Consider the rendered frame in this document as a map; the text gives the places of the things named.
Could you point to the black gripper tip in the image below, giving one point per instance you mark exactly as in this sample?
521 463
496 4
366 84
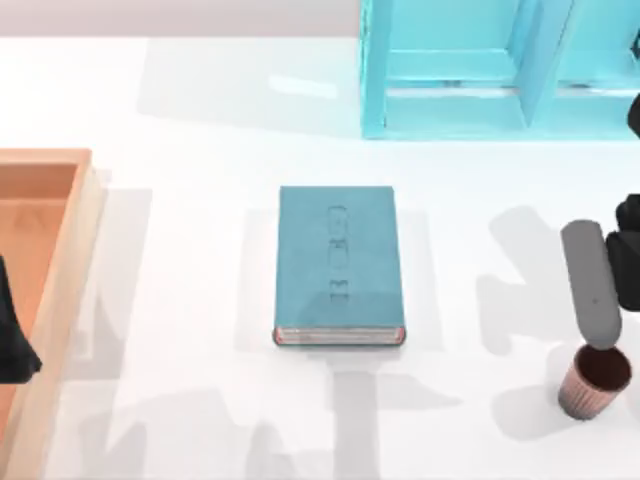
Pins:
12 340

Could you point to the brown ribbed cup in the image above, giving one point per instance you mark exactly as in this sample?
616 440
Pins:
590 387

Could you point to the shallow salmon-coloured box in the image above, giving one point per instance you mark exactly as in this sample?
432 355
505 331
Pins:
60 260

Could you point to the teal hardcover book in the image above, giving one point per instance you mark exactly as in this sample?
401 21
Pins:
337 260

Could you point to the light blue rack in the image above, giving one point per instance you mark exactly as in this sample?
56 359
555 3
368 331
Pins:
450 107

